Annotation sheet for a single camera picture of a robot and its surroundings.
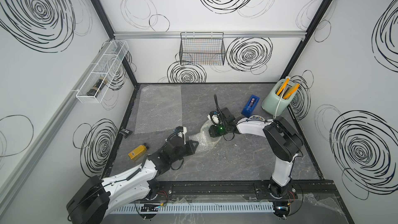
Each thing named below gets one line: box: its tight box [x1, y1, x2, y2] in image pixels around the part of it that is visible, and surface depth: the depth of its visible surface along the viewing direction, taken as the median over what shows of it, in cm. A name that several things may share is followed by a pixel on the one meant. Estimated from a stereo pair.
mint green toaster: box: [261, 76, 300, 117], surface depth 95 cm
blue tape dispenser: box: [240, 94, 261, 118], surface depth 104 cm
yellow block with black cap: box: [128, 142, 150, 161], surface depth 85 cm
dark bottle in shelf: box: [86, 77, 108, 98], surface depth 68 cm
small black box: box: [119, 128, 133, 139], surface depth 93 cm
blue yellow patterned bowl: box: [248, 114, 266, 122], surface depth 98 cm
